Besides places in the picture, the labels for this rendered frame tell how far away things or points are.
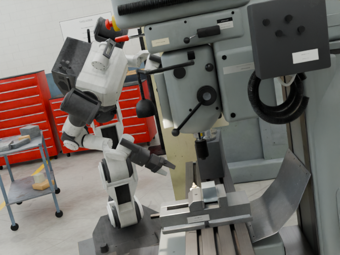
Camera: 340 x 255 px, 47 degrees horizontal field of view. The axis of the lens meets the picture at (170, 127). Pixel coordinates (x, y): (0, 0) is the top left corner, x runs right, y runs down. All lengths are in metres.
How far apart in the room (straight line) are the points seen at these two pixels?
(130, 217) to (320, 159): 1.29
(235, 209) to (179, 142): 1.88
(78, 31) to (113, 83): 9.08
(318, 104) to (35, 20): 10.17
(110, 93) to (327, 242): 1.07
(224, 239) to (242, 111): 0.46
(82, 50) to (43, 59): 9.31
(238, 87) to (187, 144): 2.00
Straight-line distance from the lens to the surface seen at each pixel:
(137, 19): 1.37
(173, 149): 3.36
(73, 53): 1.87
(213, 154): 1.92
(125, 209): 2.35
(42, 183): 4.53
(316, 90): 1.41
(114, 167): 2.17
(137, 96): 6.08
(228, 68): 1.38
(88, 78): 1.79
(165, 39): 1.37
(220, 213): 1.53
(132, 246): 2.29
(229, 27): 1.37
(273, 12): 1.14
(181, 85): 1.40
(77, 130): 1.87
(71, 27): 10.90
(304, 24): 1.16
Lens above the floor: 1.70
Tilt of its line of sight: 14 degrees down
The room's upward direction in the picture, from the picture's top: 11 degrees counter-clockwise
